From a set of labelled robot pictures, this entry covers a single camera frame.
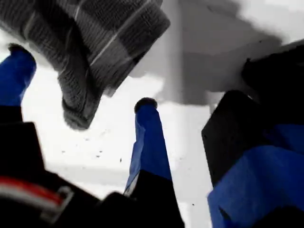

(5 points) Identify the grey striped towel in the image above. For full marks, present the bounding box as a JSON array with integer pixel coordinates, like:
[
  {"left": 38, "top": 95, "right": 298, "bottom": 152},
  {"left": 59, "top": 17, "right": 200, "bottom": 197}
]
[{"left": 0, "top": 0, "right": 171, "bottom": 130}]

